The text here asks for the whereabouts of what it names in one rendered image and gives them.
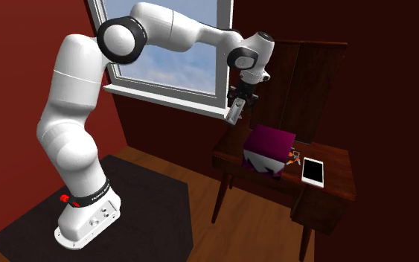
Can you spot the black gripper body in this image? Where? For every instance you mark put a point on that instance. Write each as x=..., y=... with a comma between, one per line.
x=244, y=92

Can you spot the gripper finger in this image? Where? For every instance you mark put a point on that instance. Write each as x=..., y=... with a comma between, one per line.
x=236, y=111

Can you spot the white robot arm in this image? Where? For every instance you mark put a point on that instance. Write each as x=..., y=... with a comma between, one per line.
x=73, y=90

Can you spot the purple and white box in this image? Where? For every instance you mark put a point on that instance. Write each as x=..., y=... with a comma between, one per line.
x=269, y=143

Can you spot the white framed window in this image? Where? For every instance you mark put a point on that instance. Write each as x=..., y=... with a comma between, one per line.
x=180, y=61

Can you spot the small orange grey object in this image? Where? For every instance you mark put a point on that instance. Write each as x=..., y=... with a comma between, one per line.
x=294, y=158

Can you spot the white tablet with black screen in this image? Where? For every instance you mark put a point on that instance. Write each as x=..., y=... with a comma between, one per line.
x=312, y=172

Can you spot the dark wooden desk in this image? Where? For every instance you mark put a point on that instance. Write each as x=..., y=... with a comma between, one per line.
x=334, y=170

